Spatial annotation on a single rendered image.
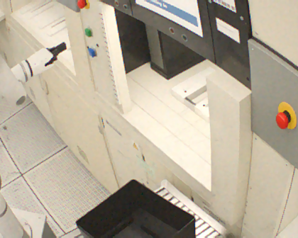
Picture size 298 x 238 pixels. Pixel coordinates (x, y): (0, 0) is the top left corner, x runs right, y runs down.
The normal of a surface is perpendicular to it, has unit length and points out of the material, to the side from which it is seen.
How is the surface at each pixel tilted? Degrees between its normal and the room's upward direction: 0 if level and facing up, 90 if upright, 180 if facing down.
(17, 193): 0
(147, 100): 0
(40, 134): 0
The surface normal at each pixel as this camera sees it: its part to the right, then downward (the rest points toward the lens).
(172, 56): 0.59, 0.49
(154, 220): -0.13, -0.72
